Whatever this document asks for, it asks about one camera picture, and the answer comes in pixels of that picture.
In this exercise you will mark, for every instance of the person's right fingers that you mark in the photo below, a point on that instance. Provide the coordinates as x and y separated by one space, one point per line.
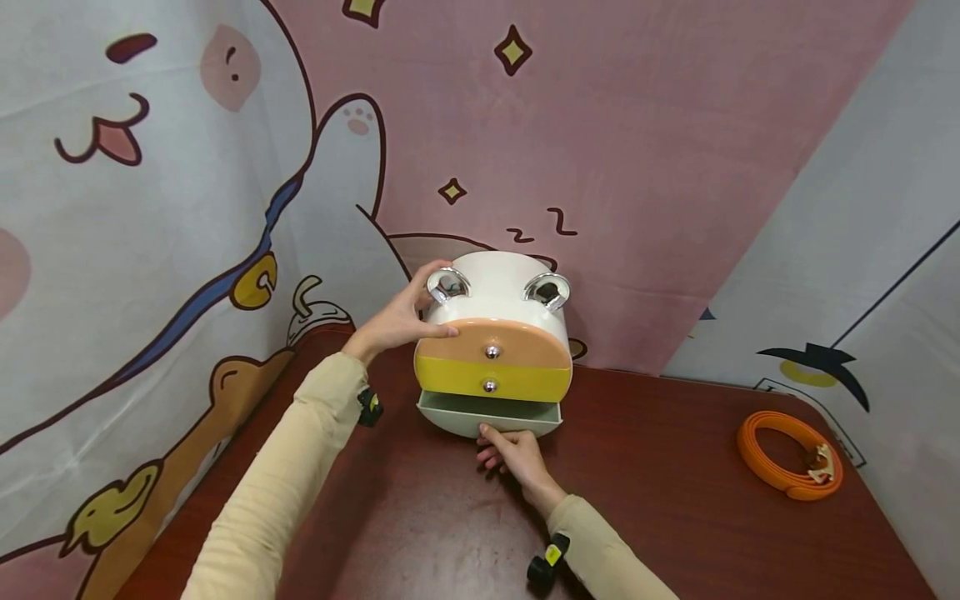
489 460

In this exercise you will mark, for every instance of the peach drawer front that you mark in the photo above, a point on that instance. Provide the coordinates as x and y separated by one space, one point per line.
525 346

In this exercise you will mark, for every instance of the orange coiled belt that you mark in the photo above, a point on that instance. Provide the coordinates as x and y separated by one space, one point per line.
750 450

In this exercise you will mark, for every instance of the yellow drawer front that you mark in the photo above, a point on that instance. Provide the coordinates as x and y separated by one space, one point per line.
450 379

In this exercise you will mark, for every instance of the person's left forearm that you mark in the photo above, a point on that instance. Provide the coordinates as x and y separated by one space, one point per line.
292 483

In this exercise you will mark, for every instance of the person's right forearm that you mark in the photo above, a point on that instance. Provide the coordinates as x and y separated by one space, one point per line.
607 558

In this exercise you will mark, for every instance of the person's left thumb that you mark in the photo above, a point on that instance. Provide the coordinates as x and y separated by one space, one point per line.
435 331

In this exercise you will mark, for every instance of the black wrist band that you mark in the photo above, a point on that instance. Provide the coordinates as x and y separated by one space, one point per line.
547 567
369 407

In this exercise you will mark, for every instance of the person's left index finger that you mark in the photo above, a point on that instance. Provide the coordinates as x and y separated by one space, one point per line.
431 272

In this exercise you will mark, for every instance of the person's left hand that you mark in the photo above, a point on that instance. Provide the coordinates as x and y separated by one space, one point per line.
394 325

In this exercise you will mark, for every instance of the white rounded drawer cabinet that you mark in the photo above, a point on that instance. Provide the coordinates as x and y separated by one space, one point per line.
495 287

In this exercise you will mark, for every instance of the person's right thumb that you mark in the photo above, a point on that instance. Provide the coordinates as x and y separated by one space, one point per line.
495 433

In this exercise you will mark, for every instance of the person's right hand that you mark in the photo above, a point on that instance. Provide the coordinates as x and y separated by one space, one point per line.
525 462

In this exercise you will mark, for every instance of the grey-green drawer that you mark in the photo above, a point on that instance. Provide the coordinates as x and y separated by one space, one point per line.
450 421

